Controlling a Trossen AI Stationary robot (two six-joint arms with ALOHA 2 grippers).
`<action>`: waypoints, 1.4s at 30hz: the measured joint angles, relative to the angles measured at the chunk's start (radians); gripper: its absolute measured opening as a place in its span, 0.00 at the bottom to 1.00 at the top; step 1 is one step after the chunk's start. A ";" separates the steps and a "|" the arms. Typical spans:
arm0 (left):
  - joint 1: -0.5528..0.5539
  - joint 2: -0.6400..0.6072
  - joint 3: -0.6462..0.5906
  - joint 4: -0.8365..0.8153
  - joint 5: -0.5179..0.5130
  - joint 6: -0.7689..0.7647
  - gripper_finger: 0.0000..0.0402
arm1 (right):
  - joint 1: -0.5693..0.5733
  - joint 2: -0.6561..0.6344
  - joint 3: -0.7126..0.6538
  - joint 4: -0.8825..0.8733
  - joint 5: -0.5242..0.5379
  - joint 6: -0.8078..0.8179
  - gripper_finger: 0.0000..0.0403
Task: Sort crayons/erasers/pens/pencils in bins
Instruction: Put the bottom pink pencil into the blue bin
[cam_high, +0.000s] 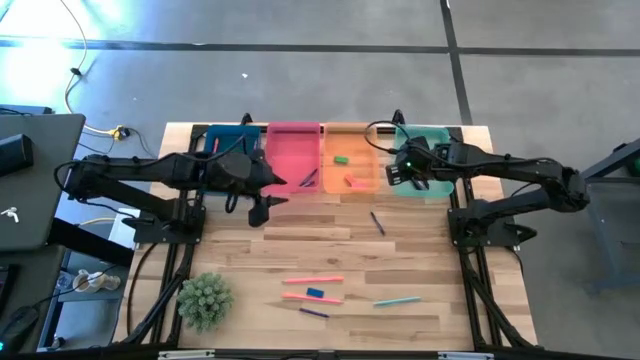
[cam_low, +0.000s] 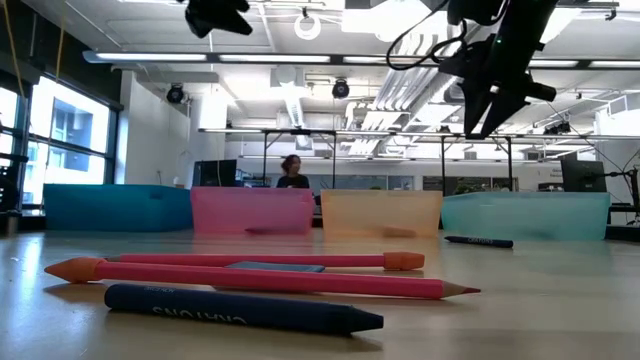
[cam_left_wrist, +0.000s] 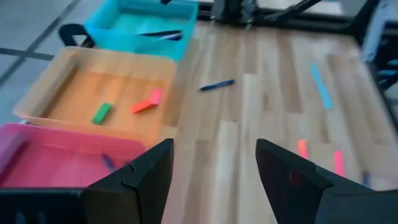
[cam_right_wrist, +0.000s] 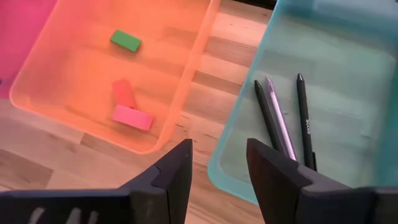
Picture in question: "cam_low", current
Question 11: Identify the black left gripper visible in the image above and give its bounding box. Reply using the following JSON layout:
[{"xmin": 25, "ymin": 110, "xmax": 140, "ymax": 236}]
[{"xmin": 183, "ymin": 0, "xmax": 254, "ymax": 40}]

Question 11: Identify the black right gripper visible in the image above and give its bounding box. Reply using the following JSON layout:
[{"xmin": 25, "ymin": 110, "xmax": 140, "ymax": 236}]
[{"xmin": 438, "ymin": 34, "xmax": 558, "ymax": 141}]

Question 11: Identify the dark pen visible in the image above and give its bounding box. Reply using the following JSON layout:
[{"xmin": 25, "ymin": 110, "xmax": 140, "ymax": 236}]
[{"xmin": 443, "ymin": 235, "xmax": 515, "ymax": 249}]

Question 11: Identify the pink pencil orange eraser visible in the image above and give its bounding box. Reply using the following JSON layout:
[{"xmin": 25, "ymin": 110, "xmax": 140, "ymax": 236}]
[
  {"xmin": 106, "ymin": 250, "xmax": 426, "ymax": 272},
  {"xmin": 43, "ymin": 256, "xmax": 483, "ymax": 301}
]

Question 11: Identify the dark blue crayon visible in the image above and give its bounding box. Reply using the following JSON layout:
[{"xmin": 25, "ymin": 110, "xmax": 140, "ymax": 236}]
[{"xmin": 103, "ymin": 282, "xmax": 385, "ymax": 337}]

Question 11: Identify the overhead light bar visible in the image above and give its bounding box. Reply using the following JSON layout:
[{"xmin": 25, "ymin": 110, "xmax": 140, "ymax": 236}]
[{"xmin": 82, "ymin": 48, "xmax": 640, "ymax": 72}]

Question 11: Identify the teal plastic bin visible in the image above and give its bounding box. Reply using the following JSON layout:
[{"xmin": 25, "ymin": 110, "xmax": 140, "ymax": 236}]
[{"xmin": 440, "ymin": 191, "xmax": 612, "ymax": 242}]

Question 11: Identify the black monitor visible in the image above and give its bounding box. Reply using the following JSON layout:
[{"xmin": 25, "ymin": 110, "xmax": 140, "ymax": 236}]
[
  {"xmin": 192, "ymin": 159, "xmax": 239, "ymax": 189},
  {"xmin": 559, "ymin": 158, "xmax": 608, "ymax": 194}
]

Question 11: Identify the orange plastic bin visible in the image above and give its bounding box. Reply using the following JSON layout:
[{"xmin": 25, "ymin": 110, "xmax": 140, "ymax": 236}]
[{"xmin": 320, "ymin": 188, "xmax": 444, "ymax": 239}]

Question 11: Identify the person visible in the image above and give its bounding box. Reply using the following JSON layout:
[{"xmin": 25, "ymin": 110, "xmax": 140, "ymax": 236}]
[{"xmin": 275, "ymin": 153, "xmax": 311, "ymax": 190}]

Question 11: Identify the large window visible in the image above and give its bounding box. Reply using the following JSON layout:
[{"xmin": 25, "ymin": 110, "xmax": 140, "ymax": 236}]
[{"xmin": 0, "ymin": 74, "xmax": 119, "ymax": 206}]

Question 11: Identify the pink plastic bin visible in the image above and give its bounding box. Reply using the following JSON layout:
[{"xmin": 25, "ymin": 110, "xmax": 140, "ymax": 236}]
[{"xmin": 190, "ymin": 186, "xmax": 315, "ymax": 236}]

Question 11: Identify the blue plastic bin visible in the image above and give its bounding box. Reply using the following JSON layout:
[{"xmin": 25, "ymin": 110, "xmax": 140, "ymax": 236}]
[{"xmin": 42, "ymin": 183, "xmax": 194, "ymax": 233}]

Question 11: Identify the white ring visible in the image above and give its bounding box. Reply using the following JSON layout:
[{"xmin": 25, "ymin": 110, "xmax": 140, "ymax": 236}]
[{"xmin": 293, "ymin": 11, "xmax": 323, "ymax": 42}]

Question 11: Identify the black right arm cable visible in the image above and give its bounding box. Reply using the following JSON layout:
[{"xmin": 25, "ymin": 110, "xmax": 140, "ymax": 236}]
[{"xmin": 385, "ymin": 0, "xmax": 469, "ymax": 72}]

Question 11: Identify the yellow hanging strap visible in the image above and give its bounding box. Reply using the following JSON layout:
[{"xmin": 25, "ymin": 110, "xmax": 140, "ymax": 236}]
[{"xmin": 53, "ymin": 27, "xmax": 67, "ymax": 81}]

